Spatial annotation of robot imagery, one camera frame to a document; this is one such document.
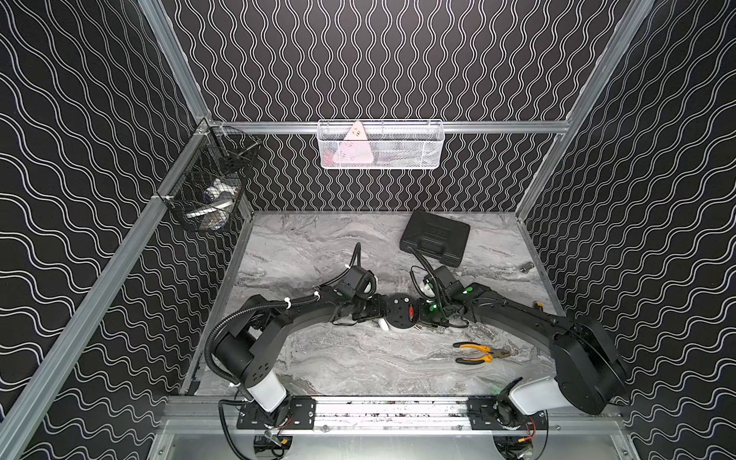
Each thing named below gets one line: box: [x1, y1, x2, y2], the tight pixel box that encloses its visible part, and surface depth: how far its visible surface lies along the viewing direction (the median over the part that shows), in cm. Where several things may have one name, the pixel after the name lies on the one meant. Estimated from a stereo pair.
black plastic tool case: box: [399, 209, 471, 268], surface depth 108 cm
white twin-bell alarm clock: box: [377, 292, 418, 331], surface depth 89 cm
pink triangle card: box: [332, 120, 374, 164], surface depth 92 cm
